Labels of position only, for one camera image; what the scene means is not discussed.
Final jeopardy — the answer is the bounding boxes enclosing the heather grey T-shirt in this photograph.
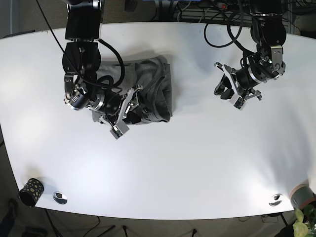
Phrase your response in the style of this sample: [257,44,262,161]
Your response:
[91,55,173,126]

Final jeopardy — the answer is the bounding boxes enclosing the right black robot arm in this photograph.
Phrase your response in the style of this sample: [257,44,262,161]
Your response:
[61,0,143,139]

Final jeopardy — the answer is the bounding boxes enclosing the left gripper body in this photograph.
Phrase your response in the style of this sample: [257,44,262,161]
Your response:
[214,62,262,110]

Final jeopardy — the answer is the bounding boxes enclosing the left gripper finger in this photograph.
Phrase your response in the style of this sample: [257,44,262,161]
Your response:
[214,76,234,100]

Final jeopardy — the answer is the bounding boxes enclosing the table cable grommet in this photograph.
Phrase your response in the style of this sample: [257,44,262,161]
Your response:
[53,192,68,205]
[269,194,283,207]

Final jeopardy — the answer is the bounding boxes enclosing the left table cable grommet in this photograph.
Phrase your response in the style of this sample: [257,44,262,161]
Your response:
[53,192,68,205]

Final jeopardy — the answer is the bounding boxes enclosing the grey tape roll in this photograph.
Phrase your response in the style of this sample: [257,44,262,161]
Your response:
[290,184,316,210]

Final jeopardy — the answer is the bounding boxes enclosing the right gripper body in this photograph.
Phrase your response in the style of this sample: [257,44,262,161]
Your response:
[98,85,143,139]

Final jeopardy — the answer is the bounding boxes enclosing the right table cable grommet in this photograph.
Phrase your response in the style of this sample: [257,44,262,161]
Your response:
[269,194,283,207]

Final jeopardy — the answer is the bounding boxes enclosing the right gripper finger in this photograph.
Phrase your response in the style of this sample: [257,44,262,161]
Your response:
[132,104,152,122]

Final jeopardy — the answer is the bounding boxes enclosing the black gold-dotted cup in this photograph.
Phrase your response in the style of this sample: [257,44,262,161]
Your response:
[18,178,44,207]

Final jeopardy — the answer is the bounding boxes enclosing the green potted plant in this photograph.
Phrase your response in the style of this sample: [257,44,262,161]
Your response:
[292,204,316,237]

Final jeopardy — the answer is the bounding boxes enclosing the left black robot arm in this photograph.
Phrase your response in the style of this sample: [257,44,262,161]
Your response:
[214,0,286,110]

